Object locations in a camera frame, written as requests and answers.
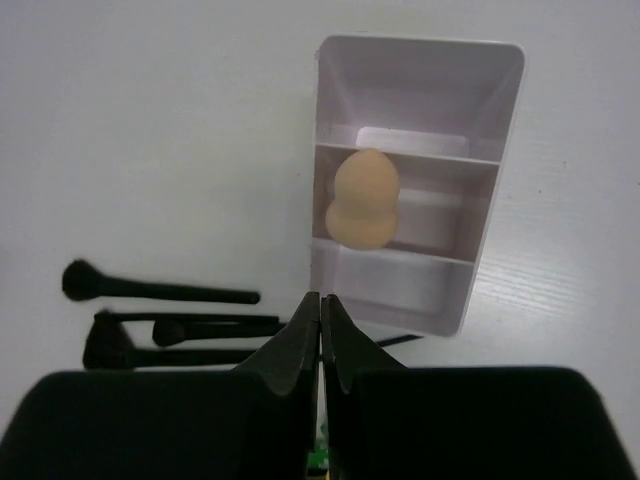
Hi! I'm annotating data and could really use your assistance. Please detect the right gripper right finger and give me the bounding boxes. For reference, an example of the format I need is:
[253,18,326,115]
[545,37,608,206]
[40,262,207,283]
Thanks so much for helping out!
[320,295,635,479]

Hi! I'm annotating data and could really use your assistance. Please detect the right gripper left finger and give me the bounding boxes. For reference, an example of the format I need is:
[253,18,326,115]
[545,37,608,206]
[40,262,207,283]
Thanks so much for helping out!
[1,292,320,479]

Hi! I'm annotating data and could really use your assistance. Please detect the green tube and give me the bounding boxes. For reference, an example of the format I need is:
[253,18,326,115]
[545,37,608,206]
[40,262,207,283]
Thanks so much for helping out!
[308,422,329,471]

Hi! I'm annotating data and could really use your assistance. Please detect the thin black liner brush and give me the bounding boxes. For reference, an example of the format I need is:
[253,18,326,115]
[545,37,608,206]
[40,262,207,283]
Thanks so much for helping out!
[376,335,421,348]

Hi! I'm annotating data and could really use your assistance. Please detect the black fan brush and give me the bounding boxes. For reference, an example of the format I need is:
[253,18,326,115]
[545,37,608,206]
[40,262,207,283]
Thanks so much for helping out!
[82,319,255,370]

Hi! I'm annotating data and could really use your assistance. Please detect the medium black brush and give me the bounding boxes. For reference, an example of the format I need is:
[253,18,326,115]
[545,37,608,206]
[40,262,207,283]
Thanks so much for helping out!
[94,309,279,325]

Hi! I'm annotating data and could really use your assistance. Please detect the peach sponge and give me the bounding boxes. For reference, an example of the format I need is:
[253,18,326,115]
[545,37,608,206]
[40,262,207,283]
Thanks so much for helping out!
[325,149,400,250]

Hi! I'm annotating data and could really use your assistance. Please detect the small black brush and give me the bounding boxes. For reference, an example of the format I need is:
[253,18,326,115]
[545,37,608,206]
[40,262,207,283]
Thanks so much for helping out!
[152,321,287,347]

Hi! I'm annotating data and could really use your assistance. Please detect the long round black brush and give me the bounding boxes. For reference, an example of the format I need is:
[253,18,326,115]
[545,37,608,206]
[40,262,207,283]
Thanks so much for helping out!
[62,260,261,305]

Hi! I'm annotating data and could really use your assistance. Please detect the white three-compartment organizer box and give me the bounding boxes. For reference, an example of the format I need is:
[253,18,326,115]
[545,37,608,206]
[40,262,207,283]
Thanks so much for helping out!
[310,35,526,336]

